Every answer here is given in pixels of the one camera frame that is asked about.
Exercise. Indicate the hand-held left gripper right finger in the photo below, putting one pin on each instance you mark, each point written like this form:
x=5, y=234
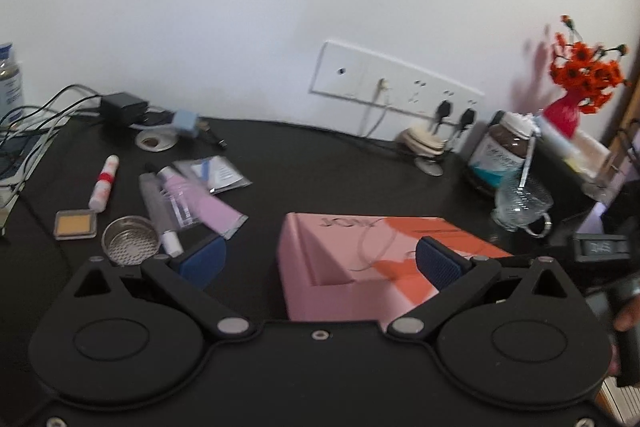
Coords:
x=440, y=262

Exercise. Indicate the beige round holder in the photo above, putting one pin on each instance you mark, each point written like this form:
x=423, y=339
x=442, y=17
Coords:
x=422, y=142

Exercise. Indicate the black desktop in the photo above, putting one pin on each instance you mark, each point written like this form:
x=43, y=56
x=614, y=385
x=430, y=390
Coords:
x=310, y=167

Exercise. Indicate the metal strainer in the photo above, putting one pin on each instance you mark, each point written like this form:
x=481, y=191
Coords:
x=130, y=242

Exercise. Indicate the black power adapter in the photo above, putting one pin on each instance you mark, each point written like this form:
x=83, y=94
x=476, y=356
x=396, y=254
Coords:
x=122, y=107

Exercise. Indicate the white red lip balm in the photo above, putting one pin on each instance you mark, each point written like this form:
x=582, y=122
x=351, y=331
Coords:
x=102, y=184

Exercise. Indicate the brown supplement bottle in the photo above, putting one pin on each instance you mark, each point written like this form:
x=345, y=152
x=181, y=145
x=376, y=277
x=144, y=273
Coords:
x=495, y=157

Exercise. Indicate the silver spoon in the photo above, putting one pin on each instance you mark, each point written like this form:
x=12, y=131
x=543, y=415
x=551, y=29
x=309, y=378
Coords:
x=527, y=157

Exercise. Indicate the clear glass cup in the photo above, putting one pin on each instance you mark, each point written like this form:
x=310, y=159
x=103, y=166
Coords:
x=520, y=207

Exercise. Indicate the clear bottle blue cap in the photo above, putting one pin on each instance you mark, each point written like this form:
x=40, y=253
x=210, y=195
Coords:
x=10, y=82

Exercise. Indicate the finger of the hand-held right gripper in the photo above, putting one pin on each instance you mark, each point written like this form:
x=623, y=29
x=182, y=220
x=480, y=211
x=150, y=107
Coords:
x=555, y=257

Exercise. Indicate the yellow powder compact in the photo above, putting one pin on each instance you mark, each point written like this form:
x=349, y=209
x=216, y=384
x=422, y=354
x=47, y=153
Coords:
x=75, y=224

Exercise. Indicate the blue-grey plug adapter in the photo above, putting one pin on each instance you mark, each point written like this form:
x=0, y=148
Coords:
x=184, y=122

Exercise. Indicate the white wall socket strip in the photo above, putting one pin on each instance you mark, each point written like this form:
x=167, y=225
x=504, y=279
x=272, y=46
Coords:
x=340, y=69

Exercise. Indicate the orange artificial flowers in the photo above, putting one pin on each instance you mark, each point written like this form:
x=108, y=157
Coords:
x=590, y=74

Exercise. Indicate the white tape roll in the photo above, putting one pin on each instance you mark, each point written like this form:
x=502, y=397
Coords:
x=155, y=141

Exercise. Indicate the person's right hand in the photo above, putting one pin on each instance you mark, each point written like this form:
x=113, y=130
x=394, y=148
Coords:
x=629, y=319

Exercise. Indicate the clear lip gloss tube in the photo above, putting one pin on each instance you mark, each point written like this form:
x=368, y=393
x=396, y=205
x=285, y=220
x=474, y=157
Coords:
x=157, y=207

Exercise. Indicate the clear foil sachet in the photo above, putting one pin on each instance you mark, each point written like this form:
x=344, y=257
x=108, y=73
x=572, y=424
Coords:
x=220, y=172

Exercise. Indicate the red vase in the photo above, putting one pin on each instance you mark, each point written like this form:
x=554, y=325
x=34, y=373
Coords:
x=562, y=117

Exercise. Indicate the black wall plug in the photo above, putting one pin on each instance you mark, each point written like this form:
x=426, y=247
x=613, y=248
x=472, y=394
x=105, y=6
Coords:
x=467, y=117
x=442, y=109

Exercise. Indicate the pink cardboard box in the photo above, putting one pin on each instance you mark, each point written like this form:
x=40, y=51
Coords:
x=350, y=297

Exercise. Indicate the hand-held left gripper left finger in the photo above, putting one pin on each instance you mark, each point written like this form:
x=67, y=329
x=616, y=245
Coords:
x=202, y=259

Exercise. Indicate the black cabinet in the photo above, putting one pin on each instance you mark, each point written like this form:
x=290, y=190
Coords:
x=565, y=187

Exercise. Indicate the cotton swab box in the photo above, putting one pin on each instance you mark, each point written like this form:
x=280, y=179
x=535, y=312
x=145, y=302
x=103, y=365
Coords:
x=595, y=157

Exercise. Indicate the pink squeeze tube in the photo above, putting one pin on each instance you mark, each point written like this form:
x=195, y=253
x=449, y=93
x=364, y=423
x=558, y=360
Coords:
x=210, y=209

